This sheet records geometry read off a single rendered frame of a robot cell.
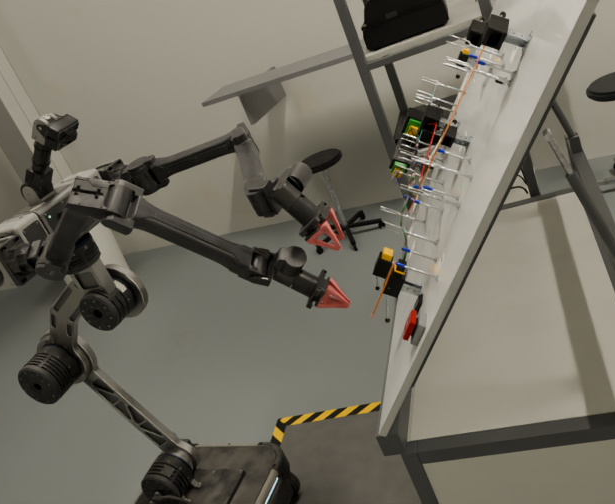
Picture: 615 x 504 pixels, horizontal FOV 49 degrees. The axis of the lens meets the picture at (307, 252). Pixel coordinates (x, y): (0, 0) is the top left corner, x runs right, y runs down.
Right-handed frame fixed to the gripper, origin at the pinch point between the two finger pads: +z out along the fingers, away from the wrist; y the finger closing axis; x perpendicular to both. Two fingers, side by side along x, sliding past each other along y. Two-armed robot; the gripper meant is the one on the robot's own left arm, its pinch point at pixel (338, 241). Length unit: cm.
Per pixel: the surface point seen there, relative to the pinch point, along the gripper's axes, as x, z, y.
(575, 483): -6, 73, -25
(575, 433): -16, 60, -26
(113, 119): 226, -120, 351
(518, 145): -50, 3, -27
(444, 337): 9.4, 45.7, 17.6
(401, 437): 15.6, 38.9, -23.9
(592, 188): -43, 50, 46
